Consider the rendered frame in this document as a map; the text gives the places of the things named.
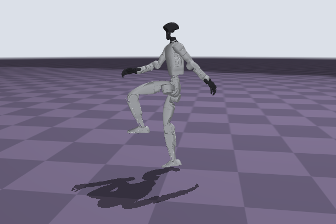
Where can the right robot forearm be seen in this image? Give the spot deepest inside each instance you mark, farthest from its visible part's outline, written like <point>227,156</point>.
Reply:
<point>146,68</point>

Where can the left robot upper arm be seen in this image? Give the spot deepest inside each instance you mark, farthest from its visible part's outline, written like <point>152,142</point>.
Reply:
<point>180,49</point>

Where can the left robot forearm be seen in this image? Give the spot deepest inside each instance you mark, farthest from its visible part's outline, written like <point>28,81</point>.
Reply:
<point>198,71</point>

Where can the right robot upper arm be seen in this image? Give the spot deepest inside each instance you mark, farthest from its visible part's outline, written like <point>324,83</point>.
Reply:
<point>157,64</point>

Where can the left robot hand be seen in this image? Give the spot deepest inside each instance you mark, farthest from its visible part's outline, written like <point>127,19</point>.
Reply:
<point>211,85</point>

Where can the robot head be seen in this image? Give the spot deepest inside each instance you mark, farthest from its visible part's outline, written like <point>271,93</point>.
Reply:
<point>170,28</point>

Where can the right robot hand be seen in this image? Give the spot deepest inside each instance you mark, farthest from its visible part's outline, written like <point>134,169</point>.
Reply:
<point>130,71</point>

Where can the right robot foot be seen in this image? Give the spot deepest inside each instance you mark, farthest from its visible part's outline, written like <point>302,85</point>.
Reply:
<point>177,162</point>

